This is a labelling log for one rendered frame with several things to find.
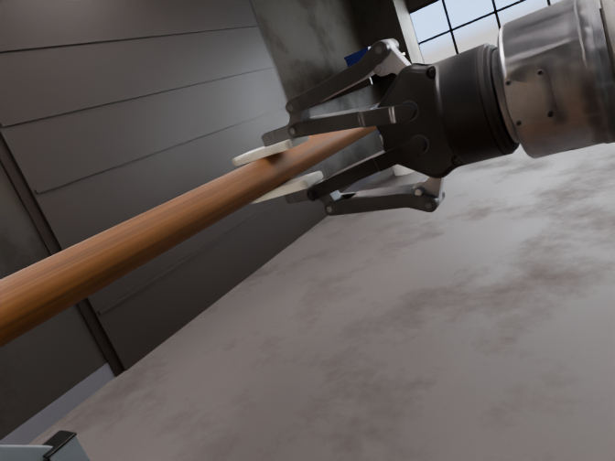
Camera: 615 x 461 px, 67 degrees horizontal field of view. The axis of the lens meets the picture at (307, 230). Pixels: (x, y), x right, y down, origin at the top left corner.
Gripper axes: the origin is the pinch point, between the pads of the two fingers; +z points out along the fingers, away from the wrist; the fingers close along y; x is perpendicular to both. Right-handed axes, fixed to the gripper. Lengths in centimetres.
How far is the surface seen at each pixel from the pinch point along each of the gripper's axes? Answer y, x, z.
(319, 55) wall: -63, 539, 278
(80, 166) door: -25, 163, 284
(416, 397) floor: 120, 112, 61
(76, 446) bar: 25.8, -11.9, 39.0
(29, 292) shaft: -0.5, -23.9, -1.0
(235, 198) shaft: 0.3, -7.6, -1.1
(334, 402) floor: 119, 105, 98
